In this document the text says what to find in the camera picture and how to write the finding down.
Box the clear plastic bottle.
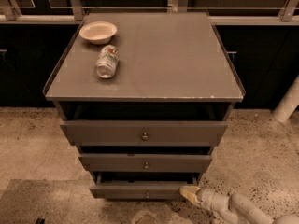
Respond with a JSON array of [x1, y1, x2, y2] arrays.
[[95, 45, 119, 79]]

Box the grey drawer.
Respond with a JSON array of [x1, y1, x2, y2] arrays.
[[78, 154, 212, 173], [61, 120, 227, 147], [90, 172, 198, 200]]

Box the grey top drawer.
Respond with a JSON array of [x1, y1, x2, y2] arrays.
[[61, 120, 227, 147]]

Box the grey bottom drawer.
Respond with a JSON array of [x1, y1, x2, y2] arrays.
[[90, 172, 198, 200]]

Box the grey drawer cabinet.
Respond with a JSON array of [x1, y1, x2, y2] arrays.
[[42, 12, 246, 185]]

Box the white cylindrical post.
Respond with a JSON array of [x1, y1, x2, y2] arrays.
[[273, 75, 299, 122]]

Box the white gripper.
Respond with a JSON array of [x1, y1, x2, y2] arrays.
[[179, 186, 222, 211]]

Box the grey middle drawer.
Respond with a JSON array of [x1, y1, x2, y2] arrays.
[[78, 154, 212, 173]]

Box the white paper bowl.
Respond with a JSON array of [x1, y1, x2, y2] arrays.
[[79, 21, 118, 45]]

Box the metal railing frame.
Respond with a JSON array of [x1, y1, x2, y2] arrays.
[[0, 0, 299, 25]]

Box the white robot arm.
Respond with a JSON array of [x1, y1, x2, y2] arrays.
[[179, 186, 299, 224]]

